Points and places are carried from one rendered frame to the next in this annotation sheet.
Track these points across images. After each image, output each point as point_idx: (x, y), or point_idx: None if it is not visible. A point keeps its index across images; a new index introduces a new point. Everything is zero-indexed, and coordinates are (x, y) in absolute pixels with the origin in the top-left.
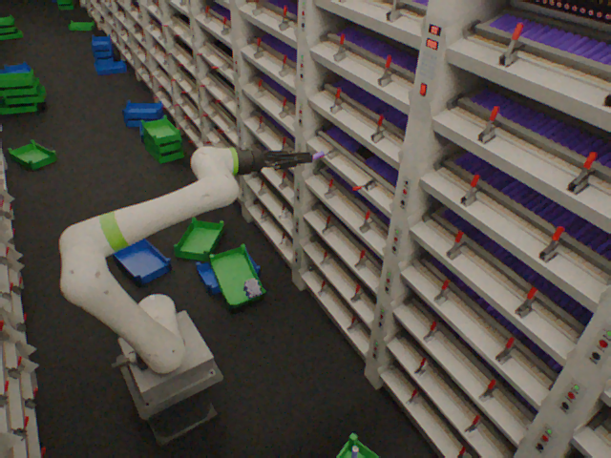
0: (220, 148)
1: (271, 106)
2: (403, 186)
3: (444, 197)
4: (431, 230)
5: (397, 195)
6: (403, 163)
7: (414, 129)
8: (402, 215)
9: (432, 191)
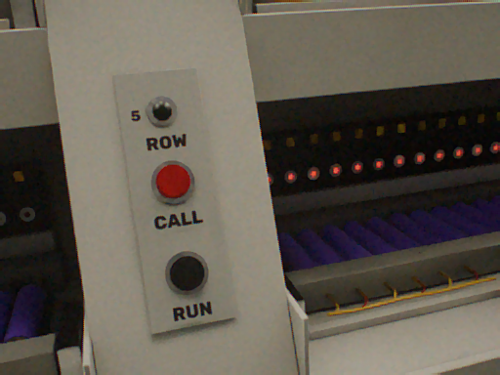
0: None
1: None
2: (142, 157)
3: (431, 20)
4: (370, 331)
5: (109, 265)
6: (75, 9)
7: None
8: (213, 371)
9: (348, 49)
